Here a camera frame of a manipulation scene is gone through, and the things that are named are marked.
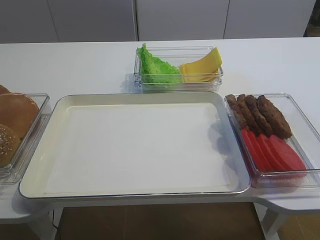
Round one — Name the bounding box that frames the white table leg right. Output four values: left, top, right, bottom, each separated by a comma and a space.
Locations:
259, 208, 288, 240

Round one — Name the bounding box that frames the green lettuce leaf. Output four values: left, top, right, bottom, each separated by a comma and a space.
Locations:
136, 43, 182, 84

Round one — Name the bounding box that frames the yellow cheese slices stack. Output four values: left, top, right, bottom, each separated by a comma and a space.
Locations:
179, 47, 222, 83

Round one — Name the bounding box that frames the black power cable under table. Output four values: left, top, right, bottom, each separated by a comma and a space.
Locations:
50, 209, 60, 240

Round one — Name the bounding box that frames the brown meat patty leftmost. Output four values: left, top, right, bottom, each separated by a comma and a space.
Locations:
226, 94, 250, 130

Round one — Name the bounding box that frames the red tomato slice rightmost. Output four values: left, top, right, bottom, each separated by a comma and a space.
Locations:
267, 135, 306, 172

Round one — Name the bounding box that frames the brown meat patty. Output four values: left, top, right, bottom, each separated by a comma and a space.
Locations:
226, 94, 250, 130
257, 95, 293, 139
236, 94, 262, 136
245, 95, 273, 137

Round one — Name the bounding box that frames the large white serving tray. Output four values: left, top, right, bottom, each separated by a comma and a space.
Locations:
19, 91, 251, 200

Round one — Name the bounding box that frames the clear bin patties and tomato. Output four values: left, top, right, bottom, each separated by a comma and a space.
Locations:
224, 93, 320, 188

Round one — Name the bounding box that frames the clear bin with buns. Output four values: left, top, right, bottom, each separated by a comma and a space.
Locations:
0, 93, 52, 185

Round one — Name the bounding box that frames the sesame top bun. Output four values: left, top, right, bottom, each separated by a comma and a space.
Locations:
0, 124, 21, 167

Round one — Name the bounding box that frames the brown meat patty rightmost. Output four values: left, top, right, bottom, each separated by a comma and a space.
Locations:
257, 95, 293, 139

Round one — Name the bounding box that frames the red tomato slice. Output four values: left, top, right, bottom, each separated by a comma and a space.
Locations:
267, 135, 306, 172
248, 131, 273, 173
241, 129, 259, 170
256, 133, 285, 172

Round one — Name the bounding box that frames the plain brown bun bottom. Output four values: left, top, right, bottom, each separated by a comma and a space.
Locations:
0, 93, 39, 139

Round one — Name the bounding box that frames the clear bin lettuce and cheese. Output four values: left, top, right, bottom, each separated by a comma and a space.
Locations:
133, 46, 224, 93

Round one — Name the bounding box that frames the red tomato slice leftmost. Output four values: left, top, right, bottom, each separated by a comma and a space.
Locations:
241, 129, 259, 170

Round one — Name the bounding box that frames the rear brown bun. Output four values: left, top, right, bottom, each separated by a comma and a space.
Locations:
0, 85, 11, 95

